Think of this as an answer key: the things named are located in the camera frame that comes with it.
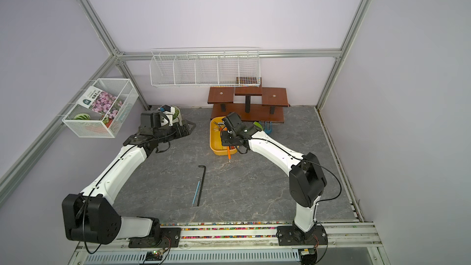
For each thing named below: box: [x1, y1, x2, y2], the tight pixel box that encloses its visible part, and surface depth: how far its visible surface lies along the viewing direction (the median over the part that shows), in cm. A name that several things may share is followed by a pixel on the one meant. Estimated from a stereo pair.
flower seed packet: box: [77, 85, 124, 120], surface depth 76 cm
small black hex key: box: [196, 165, 207, 207], surface depth 90 cm
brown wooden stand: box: [207, 85, 291, 124], surface depth 110 cm
